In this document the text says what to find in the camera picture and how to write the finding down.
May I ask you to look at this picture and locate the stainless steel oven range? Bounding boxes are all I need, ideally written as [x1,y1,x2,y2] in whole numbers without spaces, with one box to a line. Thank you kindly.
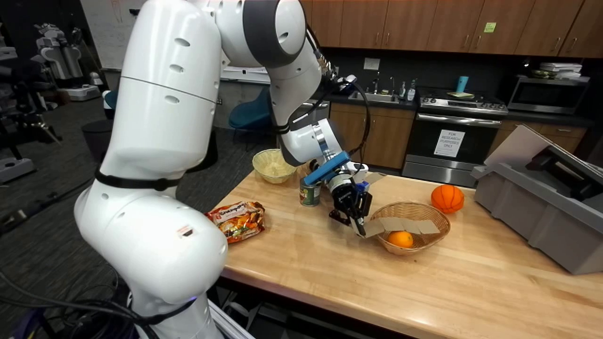
[401,92,509,188]

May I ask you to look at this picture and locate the large orange ball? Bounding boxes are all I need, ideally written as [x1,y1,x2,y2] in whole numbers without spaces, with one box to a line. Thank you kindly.
[430,182,467,216]

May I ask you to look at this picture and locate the narrow brown base cabinet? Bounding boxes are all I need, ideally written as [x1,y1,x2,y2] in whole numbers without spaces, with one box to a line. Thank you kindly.
[488,118,590,158]

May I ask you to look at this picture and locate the wide brown base cabinet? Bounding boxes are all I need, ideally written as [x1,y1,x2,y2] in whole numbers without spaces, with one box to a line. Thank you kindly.
[328,99,416,171]

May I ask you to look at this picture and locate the steel kitchen sink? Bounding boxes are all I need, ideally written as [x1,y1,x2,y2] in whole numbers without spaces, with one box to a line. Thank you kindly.
[347,90,403,105]

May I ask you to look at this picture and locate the small orange fruit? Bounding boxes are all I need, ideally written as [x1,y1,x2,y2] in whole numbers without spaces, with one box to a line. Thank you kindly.
[386,229,416,250]

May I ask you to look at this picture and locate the orange noodle packet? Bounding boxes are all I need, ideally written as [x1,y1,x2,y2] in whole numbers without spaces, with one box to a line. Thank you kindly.
[205,199,268,246]

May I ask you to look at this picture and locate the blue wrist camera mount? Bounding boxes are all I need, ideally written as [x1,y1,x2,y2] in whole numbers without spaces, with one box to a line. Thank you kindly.
[302,148,351,188]

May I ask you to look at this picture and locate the black microwave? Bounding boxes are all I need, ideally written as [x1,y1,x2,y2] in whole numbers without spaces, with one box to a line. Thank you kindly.
[507,73,592,118]

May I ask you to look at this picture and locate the blue chair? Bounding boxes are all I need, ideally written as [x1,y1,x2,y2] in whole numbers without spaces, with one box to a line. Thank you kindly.
[226,86,275,135]

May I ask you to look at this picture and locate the pale woven basket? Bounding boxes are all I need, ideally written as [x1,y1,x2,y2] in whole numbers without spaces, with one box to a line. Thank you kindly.
[251,146,298,186]

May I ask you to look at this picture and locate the tin can with label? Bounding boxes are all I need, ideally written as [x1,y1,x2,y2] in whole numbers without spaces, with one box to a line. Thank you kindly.
[298,177,324,207]

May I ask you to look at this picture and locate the grey plastic bin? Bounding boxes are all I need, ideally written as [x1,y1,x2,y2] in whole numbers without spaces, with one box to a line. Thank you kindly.
[473,124,603,276]

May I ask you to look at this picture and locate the brown wooden wall cabinets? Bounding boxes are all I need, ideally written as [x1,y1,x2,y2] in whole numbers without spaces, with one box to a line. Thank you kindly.
[300,0,603,60]

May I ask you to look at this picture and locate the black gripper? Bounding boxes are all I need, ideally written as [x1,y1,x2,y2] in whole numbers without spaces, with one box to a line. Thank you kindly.
[326,163,373,239]

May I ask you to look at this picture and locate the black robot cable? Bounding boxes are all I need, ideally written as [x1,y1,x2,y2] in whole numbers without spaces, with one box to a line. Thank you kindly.
[307,26,373,158]

